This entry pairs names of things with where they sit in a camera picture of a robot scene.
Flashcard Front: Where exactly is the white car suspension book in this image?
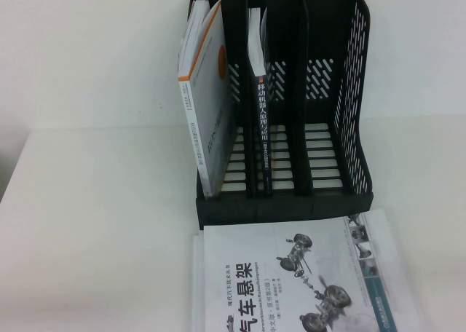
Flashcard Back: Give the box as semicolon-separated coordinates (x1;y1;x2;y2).
202;207;434;332

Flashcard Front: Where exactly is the black mobile robot book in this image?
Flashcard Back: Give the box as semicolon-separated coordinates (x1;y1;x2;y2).
247;7;274;198

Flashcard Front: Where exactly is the white book with orange stripe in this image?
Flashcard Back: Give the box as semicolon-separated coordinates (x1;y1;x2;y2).
177;0;237;198

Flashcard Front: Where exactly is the black plastic book stand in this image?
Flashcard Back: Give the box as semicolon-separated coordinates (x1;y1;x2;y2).
187;0;376;228

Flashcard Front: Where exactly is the magazine with man portrait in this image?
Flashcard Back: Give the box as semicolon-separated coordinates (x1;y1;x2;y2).
191;215;441;332

